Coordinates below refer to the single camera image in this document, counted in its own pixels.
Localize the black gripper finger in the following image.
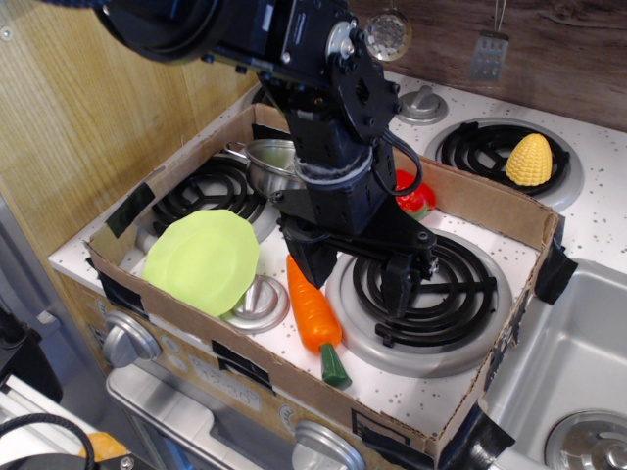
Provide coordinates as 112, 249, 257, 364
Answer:
284, 235, 337, 288
381, 249, 438, 318

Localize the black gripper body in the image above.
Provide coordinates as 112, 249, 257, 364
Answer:
271, 117, 435, 255

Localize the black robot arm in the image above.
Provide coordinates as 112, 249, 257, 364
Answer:
94, 1, 435, 318

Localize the small silver metal pan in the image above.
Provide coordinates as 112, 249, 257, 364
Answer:
224, 139, 305, 199

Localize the red toy strawberry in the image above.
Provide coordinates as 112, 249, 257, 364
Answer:
396, 169, 437, 220

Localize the silver knob under plate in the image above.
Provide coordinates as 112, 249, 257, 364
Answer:
219, 275, 290, 335

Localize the front right black burner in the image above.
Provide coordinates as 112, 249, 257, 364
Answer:
325, 230, 512, 378

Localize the black burner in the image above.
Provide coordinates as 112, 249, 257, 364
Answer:
424, 117, 584, 212
325, 230, 512, 378
148, 153, 278, 242

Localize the orange toy carrot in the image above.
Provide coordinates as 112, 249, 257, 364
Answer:
286, 255, 352, 390

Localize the light green plastic plate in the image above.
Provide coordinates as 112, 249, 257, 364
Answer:
142, 210, 260, 317

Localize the silver knob between rear burners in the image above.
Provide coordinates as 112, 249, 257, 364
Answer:
397, 85, 449, 125

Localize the front left black burner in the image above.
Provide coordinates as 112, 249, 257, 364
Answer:
148, 153, 278, 242

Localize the rear right black burner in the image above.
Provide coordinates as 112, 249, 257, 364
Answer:
424, 117, 584, 212

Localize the yellow toy corn cob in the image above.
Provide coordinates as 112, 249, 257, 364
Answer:
506, 133, 553, 187

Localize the hanging silver strainer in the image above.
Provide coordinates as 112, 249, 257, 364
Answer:
365, 1, 412, 63

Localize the brown cardboard fence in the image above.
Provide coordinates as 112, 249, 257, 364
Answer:
86, 105, 566, 459

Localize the silver oven knob right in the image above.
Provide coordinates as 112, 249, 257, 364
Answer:
291, 420, 366, 470

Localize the silver oven knob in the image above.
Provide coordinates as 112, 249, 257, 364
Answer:
291, 420, 366, 470
103, 311, 162, 368

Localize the grey toy sink basin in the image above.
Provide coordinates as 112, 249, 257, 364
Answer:
485, 260, 626, 469

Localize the hanging silver spatula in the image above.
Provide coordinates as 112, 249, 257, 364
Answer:
467, 0, 509, 82

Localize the silver oven knob left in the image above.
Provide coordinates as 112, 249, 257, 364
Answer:
103, 311, 162, 368

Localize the silver sink drain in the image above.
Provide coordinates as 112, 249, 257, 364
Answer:
544, 409, 626, 469

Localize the small orange object lower left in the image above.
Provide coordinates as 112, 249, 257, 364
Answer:
87, 432, 128, 463

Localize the silver oven door handle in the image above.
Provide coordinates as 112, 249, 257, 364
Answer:
107, 365, 259, 469

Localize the black cable lower left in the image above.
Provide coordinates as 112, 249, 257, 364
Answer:
0, 413, 96, 470

